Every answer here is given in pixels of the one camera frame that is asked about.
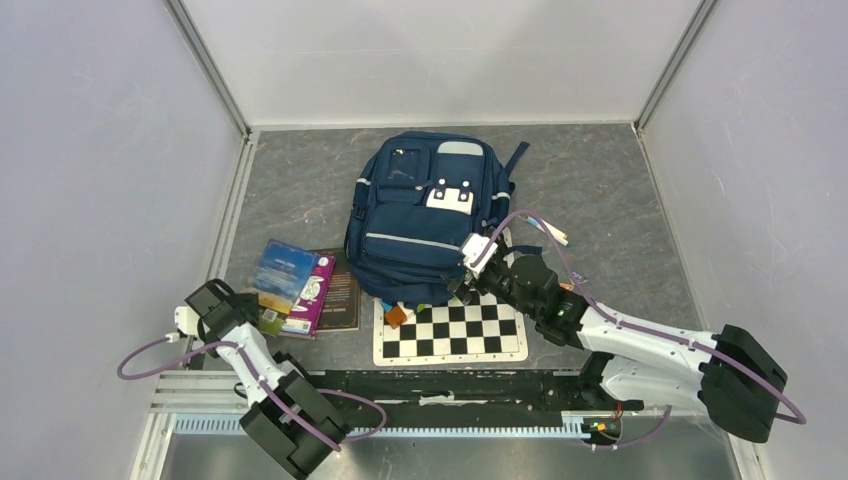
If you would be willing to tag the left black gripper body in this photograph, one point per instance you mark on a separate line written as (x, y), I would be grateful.
(247, 301)

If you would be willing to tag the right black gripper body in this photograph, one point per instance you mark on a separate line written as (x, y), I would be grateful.
(484, 283)

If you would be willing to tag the blue landscape cover book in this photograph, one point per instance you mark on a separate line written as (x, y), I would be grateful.
(281, 274)

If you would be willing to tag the purple book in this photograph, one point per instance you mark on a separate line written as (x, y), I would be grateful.
(304, 315)

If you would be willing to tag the black hardcover book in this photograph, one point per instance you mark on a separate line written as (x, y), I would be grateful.
(342, 302)

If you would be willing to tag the navy blue backpack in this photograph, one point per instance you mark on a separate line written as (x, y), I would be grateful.
(415, 203)

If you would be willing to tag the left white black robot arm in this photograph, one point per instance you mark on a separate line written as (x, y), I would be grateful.
(295, 424)

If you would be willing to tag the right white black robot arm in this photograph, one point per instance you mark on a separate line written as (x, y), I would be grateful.
(728, 376)

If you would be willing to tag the black and white chessboard mat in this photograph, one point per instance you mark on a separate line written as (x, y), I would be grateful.
(484, 331)

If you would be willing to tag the yellow tipped white marker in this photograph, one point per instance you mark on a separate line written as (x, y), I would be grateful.
(559, 236)

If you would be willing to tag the brown orange toy block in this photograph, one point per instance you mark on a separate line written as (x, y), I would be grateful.
(395, 317)

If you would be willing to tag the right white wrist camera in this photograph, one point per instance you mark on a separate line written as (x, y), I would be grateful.
(477, 250)

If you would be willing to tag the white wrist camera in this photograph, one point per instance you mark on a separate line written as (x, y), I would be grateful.
(186, 322)
(477, 250)

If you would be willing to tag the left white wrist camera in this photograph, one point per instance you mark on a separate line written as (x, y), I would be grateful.
(186, 322)

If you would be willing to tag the aluminium frame rail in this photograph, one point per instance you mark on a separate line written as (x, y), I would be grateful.
(212, 393)

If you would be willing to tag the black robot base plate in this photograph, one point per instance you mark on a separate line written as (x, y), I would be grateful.
(473, 398)

